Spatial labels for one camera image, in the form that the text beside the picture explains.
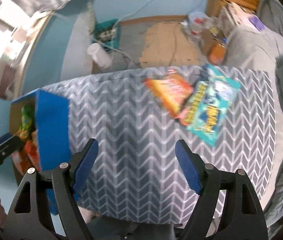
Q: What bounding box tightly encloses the orange snack in box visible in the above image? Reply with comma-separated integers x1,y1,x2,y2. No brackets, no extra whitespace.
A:
11,131,42,175

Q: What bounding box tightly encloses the green snack bag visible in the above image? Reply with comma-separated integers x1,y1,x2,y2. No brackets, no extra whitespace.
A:
16,104,35,141

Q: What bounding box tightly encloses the blue cardboard box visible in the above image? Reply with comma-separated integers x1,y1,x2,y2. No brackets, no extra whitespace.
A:
8,89,71,215

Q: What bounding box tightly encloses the grey chevron tablecloth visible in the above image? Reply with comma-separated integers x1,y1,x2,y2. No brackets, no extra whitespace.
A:
44,67,276,224

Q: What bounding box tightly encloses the teal cartoon snack bag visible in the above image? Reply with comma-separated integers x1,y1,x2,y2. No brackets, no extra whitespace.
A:
177,64,241,146

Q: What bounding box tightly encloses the white plastic bottle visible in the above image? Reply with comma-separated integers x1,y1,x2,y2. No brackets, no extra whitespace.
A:
87,43,112,69

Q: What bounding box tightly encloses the red orange chip bag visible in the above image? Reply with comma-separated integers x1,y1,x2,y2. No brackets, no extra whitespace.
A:
144,69,194,119

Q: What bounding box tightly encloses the teal basket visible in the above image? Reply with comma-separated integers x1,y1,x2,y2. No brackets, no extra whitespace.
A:
93,18,121,51

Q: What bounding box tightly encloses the orange juice bottle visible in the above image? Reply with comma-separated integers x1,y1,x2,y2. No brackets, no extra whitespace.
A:
208,38,227,65

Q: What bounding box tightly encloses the grey blanket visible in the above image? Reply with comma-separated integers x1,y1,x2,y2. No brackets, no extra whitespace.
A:
224,0,283,236

